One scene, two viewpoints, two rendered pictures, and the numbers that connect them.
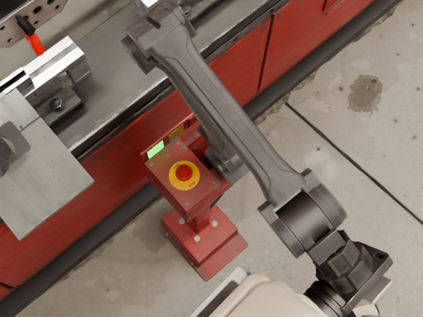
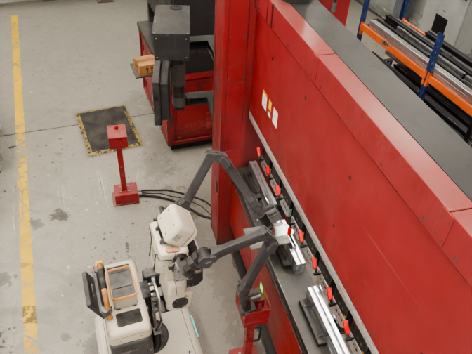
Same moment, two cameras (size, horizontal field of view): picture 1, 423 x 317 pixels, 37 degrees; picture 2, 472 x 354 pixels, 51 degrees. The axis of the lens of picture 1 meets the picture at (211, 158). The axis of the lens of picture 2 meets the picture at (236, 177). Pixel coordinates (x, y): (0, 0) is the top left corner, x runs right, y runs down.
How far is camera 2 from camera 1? 232 cm
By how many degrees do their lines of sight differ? 60
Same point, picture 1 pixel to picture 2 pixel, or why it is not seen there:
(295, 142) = not seen: outside the picture
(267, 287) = (192, 229)
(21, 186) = not seen: hidden behind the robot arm
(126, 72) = (291, 283)
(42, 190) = not seen: hidden behind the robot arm
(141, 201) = (268, 345)
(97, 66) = (296, 277)
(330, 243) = (194, 256)
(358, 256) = (187, 264)
